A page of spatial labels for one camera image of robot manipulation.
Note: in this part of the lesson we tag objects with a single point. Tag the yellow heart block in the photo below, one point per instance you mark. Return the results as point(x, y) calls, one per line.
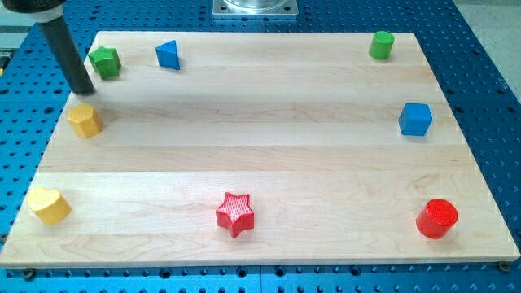
point(48, 205)

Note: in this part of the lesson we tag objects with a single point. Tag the red cylinder block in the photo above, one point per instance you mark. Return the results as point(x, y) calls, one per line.
point(437, 218)

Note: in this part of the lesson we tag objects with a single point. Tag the blue triangle block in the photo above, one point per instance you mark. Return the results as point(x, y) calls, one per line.
point(167, 55)

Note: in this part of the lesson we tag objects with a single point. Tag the light wooden board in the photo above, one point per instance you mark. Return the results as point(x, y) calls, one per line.
point(305, 123)

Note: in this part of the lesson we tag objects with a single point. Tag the green cylinder block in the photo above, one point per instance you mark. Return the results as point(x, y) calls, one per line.
point(381, 45)

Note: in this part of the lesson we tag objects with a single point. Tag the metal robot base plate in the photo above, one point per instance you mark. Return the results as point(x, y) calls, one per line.
point(245, 8)

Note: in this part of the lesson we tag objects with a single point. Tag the blue perforated metal plate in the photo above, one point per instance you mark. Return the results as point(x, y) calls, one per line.
point(33, 92)

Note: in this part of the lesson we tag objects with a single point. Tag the yellow hexagon block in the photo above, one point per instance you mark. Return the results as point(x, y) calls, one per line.
point(85, 121)

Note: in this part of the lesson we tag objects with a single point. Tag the blue cube block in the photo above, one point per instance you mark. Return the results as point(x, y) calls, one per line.
point(415, 119)

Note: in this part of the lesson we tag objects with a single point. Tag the green star block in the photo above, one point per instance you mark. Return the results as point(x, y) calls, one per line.
point(105, 61)

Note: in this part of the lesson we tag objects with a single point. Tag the robot arm end black white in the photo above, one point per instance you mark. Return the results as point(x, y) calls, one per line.
point(42, 11)

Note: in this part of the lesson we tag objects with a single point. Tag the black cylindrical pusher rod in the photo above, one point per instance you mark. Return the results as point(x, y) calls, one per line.
point(67, 56)

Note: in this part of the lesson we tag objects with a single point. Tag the red star block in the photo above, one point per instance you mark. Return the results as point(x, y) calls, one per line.
point(235, 214)

